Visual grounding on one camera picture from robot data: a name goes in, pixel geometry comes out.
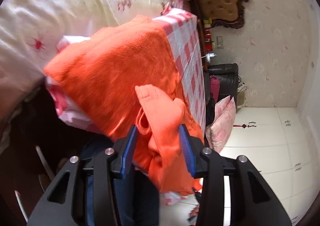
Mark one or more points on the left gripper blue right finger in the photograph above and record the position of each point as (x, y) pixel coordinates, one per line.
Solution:
(191, 148)

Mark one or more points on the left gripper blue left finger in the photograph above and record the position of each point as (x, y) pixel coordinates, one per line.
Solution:
(124, 148)

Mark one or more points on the orange fleece pants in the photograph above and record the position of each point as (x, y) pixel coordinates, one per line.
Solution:
(120, 85)

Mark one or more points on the pink floral pillow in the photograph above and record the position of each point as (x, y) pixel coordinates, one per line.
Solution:
(219, 132)

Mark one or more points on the blue jeans leg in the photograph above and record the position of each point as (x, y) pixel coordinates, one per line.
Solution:
(137, 197)

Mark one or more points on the black garment on chair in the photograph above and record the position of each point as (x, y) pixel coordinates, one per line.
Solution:
(210, 110)

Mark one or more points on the red chinese knot ornament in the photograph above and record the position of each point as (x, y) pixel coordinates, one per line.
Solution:
(250, 124)

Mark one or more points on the magenta garment on chair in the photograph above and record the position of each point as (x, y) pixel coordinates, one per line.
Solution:
(215, 87)

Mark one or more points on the black leather armchair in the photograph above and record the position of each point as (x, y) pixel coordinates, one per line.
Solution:
(229, 80)

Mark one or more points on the pink white checkered sheet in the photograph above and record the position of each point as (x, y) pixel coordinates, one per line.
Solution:
(187, 53)

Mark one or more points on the wooden nightstand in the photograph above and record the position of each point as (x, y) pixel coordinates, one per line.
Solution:
(196, 10)

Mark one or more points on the floral bed quilt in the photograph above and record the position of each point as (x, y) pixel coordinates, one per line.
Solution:
(31, 29)

